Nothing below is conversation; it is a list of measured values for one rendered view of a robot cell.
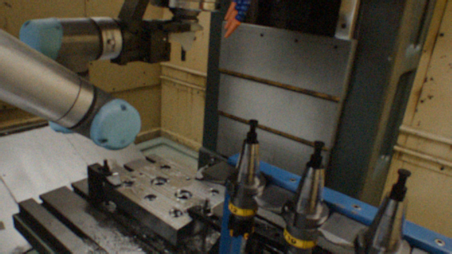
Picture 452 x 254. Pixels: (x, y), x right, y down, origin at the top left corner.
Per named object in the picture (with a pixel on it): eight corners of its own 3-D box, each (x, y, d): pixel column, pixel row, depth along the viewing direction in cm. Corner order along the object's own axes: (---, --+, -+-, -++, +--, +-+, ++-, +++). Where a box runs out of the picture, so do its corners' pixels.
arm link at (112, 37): (79, 15, 64) (104, 20, 59) (101, 15, 67) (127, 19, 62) (82, 56, 66) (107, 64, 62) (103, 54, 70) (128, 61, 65)
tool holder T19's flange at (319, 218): (329, 218, 54) (333, 204, 53) (318, 239, 49) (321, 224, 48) (291, 203, 57) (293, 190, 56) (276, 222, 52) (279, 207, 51)
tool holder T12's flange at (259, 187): (269, 189, 60) (271, 177, 59) (254, 206, 55) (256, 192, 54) (237, 179, 63) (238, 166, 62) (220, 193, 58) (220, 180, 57)
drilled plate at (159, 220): (175, 246, 83) (176, 228, 81) (105, 197, 99) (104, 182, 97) (235, 207, 100) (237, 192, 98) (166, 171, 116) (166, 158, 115)
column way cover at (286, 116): (319, 199, 116) (352, 40, 98) (211, 152, 143) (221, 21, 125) (325, 193, 120) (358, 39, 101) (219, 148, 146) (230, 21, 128)
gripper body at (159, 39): (150, 54, 79) (103, 60, 70) (150, 15, 76) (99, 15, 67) (173, 60, 75) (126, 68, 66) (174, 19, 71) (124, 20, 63)
